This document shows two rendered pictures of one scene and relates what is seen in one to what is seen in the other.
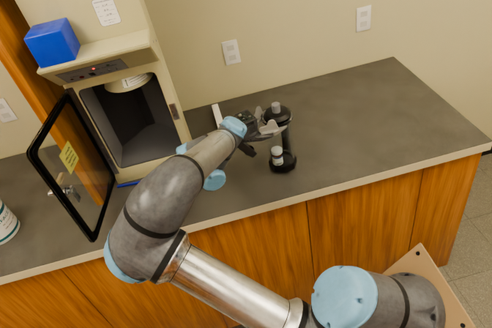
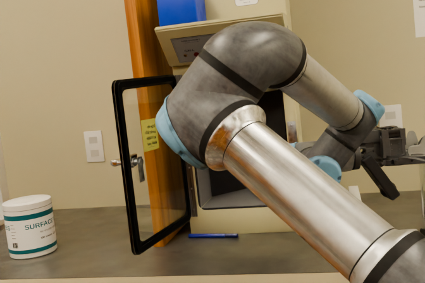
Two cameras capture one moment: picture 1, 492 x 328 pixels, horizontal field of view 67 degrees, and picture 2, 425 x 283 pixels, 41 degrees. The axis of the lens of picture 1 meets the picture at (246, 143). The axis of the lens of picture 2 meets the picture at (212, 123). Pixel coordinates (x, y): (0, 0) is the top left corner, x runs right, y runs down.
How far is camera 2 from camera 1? 0.63 m
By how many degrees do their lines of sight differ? 38
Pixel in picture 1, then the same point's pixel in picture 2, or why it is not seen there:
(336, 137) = not seen: outside the picture
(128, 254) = (186, 97)
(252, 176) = not seen: hidden behind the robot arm
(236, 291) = (314, 175)
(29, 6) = not seen: outside the picture
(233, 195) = not seen: hidden behind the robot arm
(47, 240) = (79, 262)
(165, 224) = (241, 58)
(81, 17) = not seen: outside the picture
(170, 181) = (262, 23)
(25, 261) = (45, 272)
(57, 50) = (183, 7)
